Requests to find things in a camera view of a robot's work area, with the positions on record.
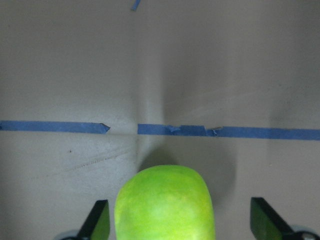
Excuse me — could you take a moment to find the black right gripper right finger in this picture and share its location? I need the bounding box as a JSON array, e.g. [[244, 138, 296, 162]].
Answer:
[[250, 197, 295, 240]]

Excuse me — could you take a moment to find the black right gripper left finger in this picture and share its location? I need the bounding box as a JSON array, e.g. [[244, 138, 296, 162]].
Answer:
[[76, 199, 111, 240]]

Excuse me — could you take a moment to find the green apple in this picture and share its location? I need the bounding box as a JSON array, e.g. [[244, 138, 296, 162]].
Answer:
[[114, 165, 216, 240]]

